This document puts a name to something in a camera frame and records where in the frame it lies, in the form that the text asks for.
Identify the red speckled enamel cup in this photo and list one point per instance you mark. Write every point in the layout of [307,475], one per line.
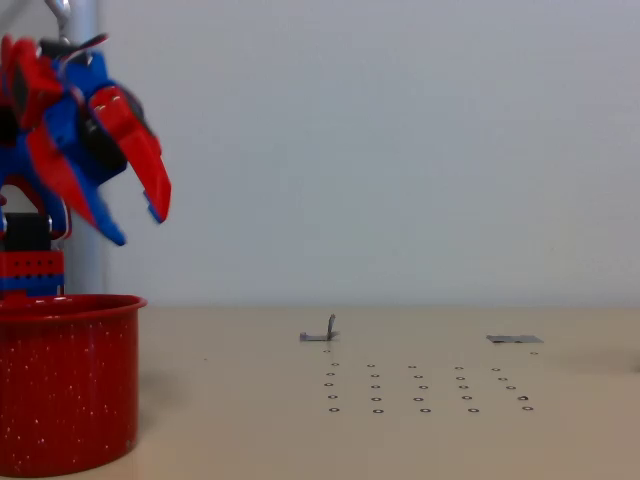
[70,380]

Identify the curled grey tape piece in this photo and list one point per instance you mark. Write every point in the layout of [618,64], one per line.
[320,336]

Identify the flat grey tape piece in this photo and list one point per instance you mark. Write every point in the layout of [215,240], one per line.
[515,339]

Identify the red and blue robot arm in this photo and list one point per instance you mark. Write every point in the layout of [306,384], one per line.
[30,95]

